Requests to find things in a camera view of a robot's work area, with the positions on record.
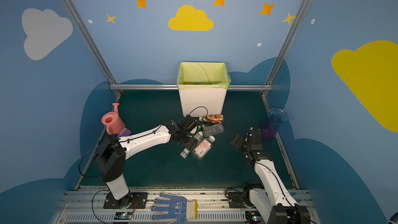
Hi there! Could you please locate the green bin liner bag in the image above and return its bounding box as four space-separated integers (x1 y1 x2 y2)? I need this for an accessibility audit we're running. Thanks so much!
177 62 231 89

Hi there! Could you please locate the aluminium frame rail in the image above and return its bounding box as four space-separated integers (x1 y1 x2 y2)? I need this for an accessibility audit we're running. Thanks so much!
61 0 313 97

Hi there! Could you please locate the green label bottle middle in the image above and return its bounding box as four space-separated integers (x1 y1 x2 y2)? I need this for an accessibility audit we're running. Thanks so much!
180 131 204 159

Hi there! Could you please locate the pink label bottle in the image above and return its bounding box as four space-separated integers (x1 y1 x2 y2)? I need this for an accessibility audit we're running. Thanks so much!
193 136 215 160

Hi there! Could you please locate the white waste bin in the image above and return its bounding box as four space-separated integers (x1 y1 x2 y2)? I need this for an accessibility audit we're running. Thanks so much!
177 85 227 117

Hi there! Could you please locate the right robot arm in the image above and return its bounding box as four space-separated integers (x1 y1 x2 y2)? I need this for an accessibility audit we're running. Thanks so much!
226 130 313 224

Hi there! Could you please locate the clear ribbed plastic bottle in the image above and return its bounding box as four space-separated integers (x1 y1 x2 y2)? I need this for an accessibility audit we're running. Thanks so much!
203 123 224 138

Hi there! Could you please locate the blue dotted work glove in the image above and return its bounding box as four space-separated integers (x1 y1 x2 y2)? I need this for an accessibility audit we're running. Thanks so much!
150 192 198 224

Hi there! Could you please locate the brown Nescafe bottle near bin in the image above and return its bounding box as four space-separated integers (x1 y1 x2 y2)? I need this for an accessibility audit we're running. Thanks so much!
199 114 224 124

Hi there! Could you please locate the pink watering can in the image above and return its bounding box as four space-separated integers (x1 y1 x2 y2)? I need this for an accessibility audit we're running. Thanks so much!
101 103 125 135

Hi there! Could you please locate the blue glass vase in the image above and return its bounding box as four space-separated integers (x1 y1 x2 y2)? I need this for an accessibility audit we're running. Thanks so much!
260 108 288 142

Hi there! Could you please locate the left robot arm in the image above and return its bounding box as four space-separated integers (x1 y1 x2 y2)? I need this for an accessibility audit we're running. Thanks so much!
93 115 200 202

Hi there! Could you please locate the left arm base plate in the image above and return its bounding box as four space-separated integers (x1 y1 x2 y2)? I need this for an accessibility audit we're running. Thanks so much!
103 192 148 209

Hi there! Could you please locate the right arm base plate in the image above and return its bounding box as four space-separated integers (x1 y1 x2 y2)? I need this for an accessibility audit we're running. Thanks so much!
226 191 247 208

